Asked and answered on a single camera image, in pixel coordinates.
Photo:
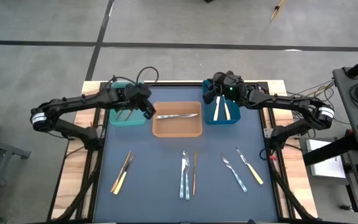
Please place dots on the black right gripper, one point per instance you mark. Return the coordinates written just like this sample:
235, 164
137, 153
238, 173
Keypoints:
233, 93

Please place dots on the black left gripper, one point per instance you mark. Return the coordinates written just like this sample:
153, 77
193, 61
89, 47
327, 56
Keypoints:
129, 96

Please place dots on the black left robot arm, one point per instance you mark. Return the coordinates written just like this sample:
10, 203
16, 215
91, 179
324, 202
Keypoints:
73, 101

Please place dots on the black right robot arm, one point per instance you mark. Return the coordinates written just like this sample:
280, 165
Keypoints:
284, 101

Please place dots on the teal plastic bin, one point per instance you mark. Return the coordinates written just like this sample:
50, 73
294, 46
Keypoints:
135, 121

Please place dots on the blue plastic bin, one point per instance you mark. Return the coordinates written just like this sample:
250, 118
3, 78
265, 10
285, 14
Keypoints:
233, 116

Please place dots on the orange plastic bin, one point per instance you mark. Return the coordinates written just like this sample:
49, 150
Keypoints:
177, 129

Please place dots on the silver mounting plate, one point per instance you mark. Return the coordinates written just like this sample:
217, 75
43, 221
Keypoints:
267, 133

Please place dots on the yellow stick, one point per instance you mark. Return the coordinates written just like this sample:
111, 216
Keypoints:
275, 12

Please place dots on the blue-grey table mat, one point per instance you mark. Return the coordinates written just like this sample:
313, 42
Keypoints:
154, 211

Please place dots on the thick black bar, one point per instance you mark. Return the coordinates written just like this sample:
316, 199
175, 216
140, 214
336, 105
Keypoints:
328, 149

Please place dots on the white sheet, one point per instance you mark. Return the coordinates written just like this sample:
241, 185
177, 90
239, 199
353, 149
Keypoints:
325, 161

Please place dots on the grey cart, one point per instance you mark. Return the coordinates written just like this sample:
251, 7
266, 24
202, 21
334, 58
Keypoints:
346, 102

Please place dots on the grey desk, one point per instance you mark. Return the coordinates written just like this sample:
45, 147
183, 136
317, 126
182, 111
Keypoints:
5, 148

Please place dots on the black aluminium table frame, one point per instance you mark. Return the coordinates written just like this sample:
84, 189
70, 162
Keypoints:
172, 84

